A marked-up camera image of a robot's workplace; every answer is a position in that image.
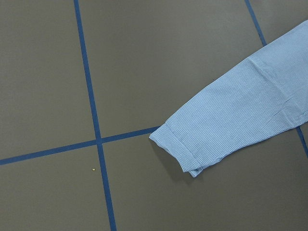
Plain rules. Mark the blue striped button shirt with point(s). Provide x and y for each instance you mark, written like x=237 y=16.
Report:
x=262 y=96

